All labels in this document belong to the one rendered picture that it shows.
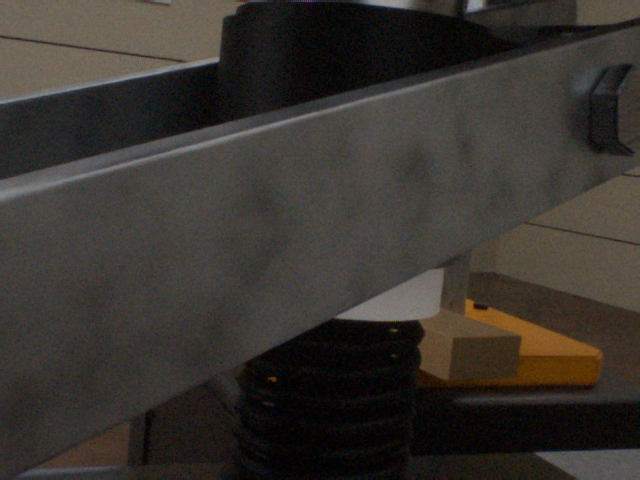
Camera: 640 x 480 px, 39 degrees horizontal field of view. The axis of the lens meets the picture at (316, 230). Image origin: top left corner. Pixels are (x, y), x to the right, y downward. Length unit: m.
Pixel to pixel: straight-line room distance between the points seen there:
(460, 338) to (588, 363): 0.30
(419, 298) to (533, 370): 0.93
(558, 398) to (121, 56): 5.69
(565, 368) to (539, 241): 6.67
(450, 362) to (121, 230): 0.85
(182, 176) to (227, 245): 0.02
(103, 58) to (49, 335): 6.43
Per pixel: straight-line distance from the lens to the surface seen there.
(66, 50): 6.54
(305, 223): 0.20
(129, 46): 6.64
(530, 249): 7.97
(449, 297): 1.33
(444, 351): 1.01
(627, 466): 0.67
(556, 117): 0.29
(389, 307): 0.28
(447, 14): 0.29
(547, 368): 1.22
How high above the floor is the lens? 1.03
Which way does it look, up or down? 6 degrees down
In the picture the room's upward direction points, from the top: 6 degrees clockwise
